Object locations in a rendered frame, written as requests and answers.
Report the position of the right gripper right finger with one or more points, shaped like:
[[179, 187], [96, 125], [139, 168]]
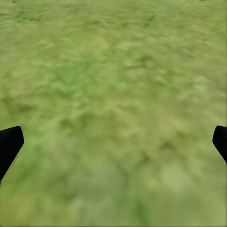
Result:
[[220, 140]]

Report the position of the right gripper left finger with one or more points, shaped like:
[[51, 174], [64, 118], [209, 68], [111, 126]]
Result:
[[11, 141]]

